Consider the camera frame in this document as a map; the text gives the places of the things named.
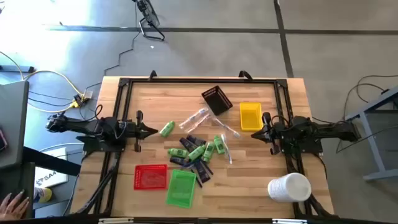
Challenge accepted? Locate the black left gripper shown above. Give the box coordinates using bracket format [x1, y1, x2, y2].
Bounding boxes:
[124, 110, 159, 152]

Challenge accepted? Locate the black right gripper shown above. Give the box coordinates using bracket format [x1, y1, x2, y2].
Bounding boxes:
[251, 111, 285, 156]

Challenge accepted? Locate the green travel bottle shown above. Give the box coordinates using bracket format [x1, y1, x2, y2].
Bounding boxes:
[187, 144, 206, 162]
[167, 147, 189, 159]
[213, 134, 226, 156]
[202, 141, 216, 163]
[159, 120, 176, 138]

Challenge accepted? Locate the red print packaged toothbrush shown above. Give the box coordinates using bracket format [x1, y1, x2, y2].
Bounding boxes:
[185, 113, 214, 134]

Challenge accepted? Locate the yellow plastic basket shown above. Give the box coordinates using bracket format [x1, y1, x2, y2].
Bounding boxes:
[239, 101, 264, 132]

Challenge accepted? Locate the red plastic basket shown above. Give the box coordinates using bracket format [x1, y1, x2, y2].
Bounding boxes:
[133, 164, 169, 191]

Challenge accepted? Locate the black plastic basket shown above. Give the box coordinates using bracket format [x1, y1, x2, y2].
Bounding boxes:
[201, 85, 233, 116]

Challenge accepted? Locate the white round container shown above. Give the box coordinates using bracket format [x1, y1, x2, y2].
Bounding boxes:
[267, 172, 312, 203]

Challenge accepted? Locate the green plastic basket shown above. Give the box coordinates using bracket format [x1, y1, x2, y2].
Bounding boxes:
[165, 169, 197, 209]

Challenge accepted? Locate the grey power outlet box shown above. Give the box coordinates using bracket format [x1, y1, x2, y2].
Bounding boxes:
[73, 90, 94, 103]

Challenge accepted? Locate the white printed box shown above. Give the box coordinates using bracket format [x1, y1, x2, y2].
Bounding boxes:
[33, 147, 69, 189]

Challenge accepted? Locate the black floor fan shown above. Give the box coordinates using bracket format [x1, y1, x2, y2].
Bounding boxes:
[132, 0, 166, 42]

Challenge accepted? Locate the yellow blue can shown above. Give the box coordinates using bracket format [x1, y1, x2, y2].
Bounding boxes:
[32, 186, 53, 205]

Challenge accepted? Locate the grey desk top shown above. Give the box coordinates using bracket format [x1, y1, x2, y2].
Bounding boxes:
[0, 80, 30, 170]

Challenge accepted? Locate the black desk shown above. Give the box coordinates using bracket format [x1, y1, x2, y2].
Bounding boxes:
[0, 146, 82, 220]

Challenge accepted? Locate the pink cased phone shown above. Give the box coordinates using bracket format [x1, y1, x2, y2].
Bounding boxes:
[0, 127, 9, 153]

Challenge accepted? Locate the person's hand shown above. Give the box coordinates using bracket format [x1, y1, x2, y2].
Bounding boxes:
[0, 190, 30, 222]

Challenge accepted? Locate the black aluminium table frame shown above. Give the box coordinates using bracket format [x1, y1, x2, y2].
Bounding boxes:
[71, 77, 335, 218]

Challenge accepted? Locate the black fan cable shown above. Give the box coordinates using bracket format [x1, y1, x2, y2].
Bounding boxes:
[83, 0, 139, 94]

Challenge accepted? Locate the yellow extension cable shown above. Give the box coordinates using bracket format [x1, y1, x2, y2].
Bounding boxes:
[0, 49, 88, 114]

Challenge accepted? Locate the silver metal bracket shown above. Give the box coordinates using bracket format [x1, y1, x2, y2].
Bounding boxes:
[98, 217, 134, 224]
[272, 218, 308, 224]

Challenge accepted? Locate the grey metal table frame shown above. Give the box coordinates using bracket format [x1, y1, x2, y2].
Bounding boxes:
[344, 85, 398, 183]

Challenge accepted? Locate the black floor cable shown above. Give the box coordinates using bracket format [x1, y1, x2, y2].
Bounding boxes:
[335, 73, 398, 153]

